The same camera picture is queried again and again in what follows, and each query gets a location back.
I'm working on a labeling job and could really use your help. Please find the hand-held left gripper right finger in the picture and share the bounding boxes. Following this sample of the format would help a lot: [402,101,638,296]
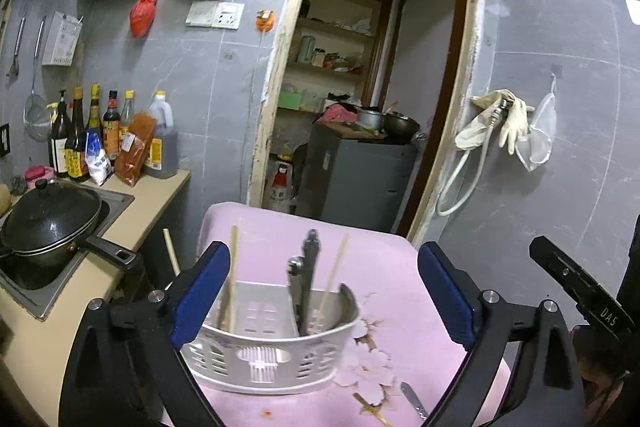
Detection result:
[417,242,586,427]

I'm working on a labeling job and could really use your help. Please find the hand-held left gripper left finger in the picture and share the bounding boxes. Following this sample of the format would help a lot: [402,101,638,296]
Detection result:
[59,241,232,427]

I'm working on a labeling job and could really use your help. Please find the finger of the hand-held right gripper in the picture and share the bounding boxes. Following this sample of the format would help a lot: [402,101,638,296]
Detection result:
[529,234,636,338]

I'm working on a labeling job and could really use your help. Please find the light wooden chopstick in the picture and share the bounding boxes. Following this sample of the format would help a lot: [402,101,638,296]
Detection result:
[319,234,351,309]
[219,226,242,330]
[162,228,181,276]

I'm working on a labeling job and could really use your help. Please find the steel table knife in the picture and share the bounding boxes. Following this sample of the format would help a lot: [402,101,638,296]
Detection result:
[286,257,307,333]

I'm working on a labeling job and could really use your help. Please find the white plastic utensil basket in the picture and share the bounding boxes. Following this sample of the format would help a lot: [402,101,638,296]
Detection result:
[179,279,361,397]

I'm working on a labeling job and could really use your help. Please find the small steel utensil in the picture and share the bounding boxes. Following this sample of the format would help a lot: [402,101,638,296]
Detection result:
[400,382,430,420]

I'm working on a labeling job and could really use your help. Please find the steel fork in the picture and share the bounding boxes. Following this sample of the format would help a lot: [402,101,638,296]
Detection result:
[298,229,321,335]

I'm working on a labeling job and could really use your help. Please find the dark yellow chopstick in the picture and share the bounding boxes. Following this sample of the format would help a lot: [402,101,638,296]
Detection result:
[352,391,396,427]

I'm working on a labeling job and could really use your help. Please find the person's right hand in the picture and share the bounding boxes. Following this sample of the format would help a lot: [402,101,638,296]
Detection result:
[577,349,626,410]

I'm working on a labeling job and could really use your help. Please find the pink flowered cloth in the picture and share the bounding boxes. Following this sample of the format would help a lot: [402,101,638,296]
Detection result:
[155,202,516,427]

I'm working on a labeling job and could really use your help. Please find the wooden kitchen counter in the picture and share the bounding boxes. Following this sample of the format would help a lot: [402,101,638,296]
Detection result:
[0,167,192,427]

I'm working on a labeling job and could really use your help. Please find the white bottle red label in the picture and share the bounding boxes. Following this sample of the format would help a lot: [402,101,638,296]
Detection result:
[269,154,295,214]

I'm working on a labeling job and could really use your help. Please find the hanging white mesh bag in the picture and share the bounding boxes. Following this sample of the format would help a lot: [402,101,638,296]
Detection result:
[515,77,557,172]

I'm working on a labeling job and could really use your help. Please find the grey cabinet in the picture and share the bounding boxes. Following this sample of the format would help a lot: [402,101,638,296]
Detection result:
[295,122,418,235]

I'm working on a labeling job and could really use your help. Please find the large dark liquid jug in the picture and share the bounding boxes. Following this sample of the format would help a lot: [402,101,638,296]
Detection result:
[145,91,179,180]

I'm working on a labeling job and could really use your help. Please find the red chili powder packet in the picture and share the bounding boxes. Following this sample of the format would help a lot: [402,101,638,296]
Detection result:
[114,112,158,188]

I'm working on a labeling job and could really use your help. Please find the cream rubber gloves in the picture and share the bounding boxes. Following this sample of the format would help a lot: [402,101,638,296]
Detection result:
[455,89,535,155]

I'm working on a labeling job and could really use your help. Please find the black wok with lid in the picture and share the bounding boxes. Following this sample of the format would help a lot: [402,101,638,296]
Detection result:
[0,179,138,278]

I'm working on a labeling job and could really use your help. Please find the white blue seasoning bag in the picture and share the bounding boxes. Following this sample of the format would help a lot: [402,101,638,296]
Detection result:
[85,129,113,186]

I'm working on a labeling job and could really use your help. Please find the black bowl pan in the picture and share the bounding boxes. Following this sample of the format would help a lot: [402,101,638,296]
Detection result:
[384,111,421,138]

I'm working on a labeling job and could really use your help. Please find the silver pot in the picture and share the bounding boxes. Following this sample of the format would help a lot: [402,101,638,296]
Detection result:
[356,107,386,132]

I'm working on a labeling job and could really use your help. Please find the row of sauce bottles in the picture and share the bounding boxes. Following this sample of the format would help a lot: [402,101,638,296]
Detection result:
[47,84,136,182]

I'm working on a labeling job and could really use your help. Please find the pink rag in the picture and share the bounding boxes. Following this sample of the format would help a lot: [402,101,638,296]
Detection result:
[322,103,358,124]

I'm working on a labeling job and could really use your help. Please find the red plastic bag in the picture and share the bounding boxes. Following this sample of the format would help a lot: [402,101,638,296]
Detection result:
[130,0,164,38]

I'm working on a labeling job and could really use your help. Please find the wooden shelf unit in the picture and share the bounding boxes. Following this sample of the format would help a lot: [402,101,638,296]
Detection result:
[277,0,396,118]

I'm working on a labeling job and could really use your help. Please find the hanging steel spatula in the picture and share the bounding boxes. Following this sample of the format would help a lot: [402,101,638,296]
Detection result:
[6,17,27,80]

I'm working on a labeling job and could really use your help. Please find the white hose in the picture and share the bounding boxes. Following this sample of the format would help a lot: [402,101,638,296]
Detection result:
[435,99,516,217]

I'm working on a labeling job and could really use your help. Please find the hanging wire strainer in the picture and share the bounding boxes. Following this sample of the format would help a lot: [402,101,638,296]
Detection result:
[22,17,53,142]

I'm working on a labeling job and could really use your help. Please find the wooden door frame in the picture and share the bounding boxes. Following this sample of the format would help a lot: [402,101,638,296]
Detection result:
[247,0,486,243]

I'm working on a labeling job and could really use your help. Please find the white wall socket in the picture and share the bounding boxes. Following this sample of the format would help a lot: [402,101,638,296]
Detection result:
[212,3,244,30]

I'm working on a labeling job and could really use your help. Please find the white wall switch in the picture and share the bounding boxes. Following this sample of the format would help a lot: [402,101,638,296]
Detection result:
[186,2,217,28]

